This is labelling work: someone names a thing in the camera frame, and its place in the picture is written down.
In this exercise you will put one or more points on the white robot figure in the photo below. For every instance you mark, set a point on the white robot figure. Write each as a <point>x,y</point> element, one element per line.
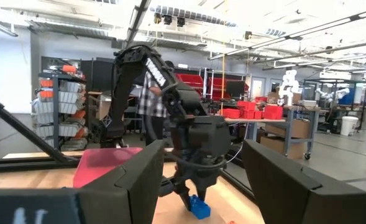
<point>288,87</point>

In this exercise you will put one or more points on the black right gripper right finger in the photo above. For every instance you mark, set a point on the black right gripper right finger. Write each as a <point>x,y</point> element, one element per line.
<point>294,193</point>

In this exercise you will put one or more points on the person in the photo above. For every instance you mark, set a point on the person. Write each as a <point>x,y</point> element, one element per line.
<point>150,102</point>

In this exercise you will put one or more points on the red plastic storage bin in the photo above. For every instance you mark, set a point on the red plastic storage bin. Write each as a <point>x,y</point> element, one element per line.
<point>272,112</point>
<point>231,113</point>
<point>247,105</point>
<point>248,115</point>

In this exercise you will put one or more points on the workbench with grey legs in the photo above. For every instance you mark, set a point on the workbench with grey legs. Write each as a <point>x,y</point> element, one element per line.
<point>290,130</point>

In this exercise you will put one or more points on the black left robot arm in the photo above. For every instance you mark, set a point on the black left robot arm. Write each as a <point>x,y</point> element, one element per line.
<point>122,93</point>

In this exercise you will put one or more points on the white plastic bucket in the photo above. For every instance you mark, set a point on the white plastic bucket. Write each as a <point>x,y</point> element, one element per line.
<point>349,125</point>

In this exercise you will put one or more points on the translucent pink plastic bin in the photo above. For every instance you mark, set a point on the translucent pink plastic bin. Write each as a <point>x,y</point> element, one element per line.
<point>102,165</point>

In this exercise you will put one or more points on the metal shelving rack with bins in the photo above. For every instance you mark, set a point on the metal shelving rack with bins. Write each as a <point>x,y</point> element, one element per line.
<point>56,105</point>

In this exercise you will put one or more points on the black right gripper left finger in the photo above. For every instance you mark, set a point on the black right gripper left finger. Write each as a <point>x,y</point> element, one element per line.
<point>123,193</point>

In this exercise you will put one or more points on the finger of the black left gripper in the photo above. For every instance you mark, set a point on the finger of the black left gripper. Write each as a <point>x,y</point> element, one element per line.
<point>202,193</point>
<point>184,199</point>

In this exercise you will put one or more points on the blue toy brick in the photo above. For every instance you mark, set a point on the blue toy brick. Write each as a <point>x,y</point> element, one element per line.
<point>199,208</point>

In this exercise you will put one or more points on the black cabinet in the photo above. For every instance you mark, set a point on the black cabinet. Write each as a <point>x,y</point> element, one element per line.
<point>97,74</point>

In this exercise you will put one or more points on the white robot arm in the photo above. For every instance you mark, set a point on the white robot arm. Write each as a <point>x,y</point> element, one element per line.
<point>332,93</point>

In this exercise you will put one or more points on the black monitor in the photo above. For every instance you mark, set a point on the black monitor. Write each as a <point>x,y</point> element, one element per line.
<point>235,88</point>

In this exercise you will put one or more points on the black metal station frame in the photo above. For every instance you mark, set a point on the black metal station frame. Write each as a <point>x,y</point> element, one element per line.
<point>335,81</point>

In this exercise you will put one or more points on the large red shelf bin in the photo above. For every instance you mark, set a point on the large red shelf bin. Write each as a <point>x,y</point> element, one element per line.
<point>190,81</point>

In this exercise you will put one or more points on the brown cardboard box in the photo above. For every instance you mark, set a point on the brown cardboard box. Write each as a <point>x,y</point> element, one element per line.
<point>276,147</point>
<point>297,129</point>

